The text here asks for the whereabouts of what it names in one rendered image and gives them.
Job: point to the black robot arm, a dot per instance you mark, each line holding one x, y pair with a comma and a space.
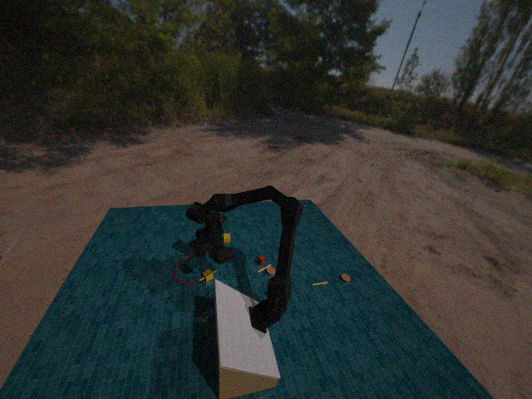
268, 311

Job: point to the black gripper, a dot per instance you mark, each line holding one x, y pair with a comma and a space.
219, 252

